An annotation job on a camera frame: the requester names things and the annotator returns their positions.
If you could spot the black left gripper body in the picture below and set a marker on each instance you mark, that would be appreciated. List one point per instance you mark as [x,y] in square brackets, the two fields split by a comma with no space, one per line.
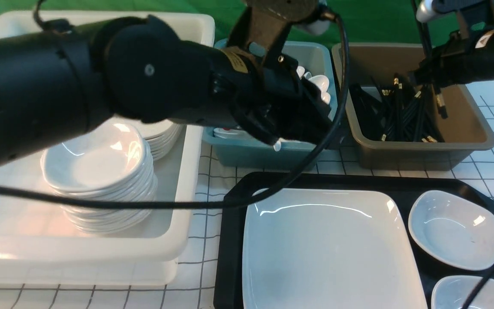
[264,96]

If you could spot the white square rice plate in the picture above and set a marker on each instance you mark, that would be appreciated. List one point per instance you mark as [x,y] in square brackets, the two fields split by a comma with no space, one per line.
[328,249]

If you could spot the white small bowl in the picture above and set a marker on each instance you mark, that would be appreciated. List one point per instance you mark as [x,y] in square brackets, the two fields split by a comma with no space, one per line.
[451,292]
[453,230]

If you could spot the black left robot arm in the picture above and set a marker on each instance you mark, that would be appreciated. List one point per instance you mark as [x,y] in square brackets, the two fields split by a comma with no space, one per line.
[58,86]

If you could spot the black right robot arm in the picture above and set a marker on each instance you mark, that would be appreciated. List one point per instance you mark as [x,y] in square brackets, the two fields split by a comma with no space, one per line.
[458,62]

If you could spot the pile of white spoons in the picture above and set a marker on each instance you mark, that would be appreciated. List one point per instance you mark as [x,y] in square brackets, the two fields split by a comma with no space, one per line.
[321,81]

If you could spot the blue plastic spoon bin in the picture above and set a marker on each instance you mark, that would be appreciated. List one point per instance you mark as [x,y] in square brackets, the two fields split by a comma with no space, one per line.
[250,153]

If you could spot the green backdrop cloth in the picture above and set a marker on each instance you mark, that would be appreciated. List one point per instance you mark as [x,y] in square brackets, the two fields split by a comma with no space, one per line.
[365,20]

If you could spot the stack of white square plates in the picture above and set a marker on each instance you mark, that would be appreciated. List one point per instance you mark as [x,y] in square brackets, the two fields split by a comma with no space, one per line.
[160,136]

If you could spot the pile of black chopsticks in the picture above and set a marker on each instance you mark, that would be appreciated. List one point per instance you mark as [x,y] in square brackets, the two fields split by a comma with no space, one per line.
[398,113]

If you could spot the black serving tray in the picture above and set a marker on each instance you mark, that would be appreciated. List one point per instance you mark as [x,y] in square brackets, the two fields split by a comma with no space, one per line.
[403,191]

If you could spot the stack of white small bowls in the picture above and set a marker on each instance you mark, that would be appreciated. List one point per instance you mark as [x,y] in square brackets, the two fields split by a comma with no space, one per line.
[113,163]

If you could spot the brown plastic chopstick bin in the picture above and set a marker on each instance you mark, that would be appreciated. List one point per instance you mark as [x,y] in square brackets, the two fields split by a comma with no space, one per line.
[464,131]

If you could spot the large white plastic bin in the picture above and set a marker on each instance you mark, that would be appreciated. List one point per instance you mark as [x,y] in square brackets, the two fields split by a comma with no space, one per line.
[40,246]

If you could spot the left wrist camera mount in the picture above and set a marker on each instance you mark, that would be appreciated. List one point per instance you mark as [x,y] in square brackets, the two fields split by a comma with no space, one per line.
[267,24]

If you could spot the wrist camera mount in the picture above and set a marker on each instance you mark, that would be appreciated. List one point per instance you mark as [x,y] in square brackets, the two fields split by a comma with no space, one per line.
[473,16]
[267,24]

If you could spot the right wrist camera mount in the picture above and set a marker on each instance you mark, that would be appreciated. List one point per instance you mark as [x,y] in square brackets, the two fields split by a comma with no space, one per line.
[473,16]

